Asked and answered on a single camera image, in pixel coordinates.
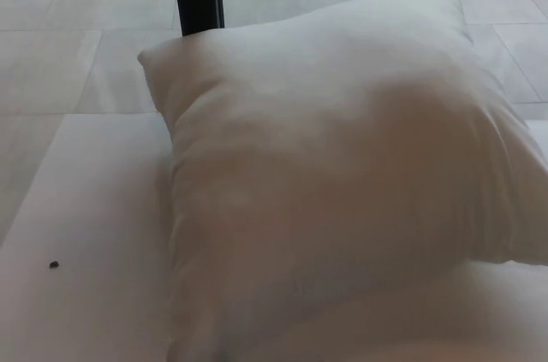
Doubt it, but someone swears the white square pillow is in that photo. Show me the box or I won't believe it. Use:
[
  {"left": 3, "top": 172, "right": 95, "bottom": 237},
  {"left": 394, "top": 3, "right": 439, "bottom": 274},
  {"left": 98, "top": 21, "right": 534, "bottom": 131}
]
[{"left": 137, "top": 0, "right": 548, "bottom": 362}]

